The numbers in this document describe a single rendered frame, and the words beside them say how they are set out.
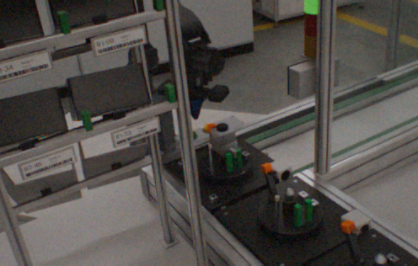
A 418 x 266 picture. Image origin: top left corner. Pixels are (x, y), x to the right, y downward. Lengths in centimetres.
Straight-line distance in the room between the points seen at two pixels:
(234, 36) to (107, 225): 345
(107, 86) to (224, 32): 372
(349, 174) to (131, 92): 68
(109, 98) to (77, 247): 53
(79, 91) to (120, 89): 7
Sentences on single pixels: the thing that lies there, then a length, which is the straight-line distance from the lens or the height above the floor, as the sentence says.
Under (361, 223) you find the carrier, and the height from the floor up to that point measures 99.
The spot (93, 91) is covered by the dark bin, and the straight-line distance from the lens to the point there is 87.
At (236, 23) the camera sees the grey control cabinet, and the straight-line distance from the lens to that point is 459.
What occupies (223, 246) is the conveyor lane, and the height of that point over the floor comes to 96.
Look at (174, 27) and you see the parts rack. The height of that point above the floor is 144.
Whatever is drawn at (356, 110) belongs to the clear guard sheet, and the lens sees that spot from 128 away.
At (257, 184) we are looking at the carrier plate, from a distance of 122.
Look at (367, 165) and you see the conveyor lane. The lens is 139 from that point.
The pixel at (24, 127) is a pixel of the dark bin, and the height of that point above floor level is 132.
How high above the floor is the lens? 168
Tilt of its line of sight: 29 degrees down
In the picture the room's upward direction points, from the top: 6 degrees counter-clockwise
